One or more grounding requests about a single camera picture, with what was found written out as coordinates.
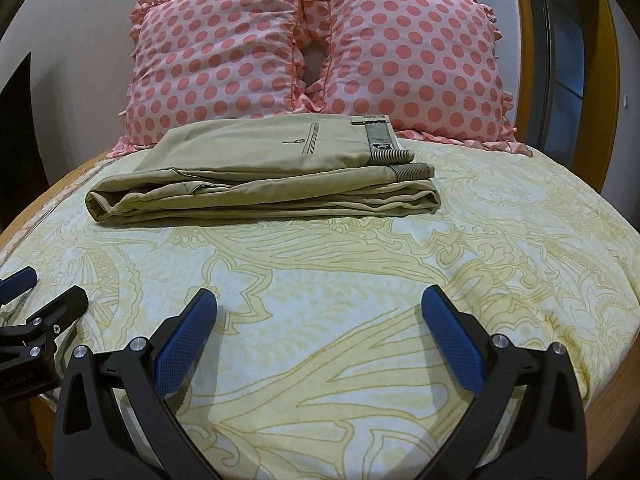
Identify yellow patterned bed sheet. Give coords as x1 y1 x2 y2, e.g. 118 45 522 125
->
0 132 640 480

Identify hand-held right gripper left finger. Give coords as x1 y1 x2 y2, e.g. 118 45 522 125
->
52 288 219 480

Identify pink polka dot pillow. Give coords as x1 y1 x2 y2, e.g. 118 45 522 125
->
111 0 307 156
300 0 533 157

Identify wooden door frame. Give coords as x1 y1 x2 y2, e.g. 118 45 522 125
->
515 0 640 196

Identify dark wooden furniture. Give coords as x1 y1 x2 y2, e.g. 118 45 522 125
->
0 51 48 233

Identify khaki pants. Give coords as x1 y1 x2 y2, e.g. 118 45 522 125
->
85 114 442 228

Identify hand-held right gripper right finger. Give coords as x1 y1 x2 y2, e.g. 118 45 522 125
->
421 285 587 480

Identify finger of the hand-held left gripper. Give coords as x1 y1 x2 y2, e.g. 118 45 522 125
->
20 285 90 333
0 268 39 306

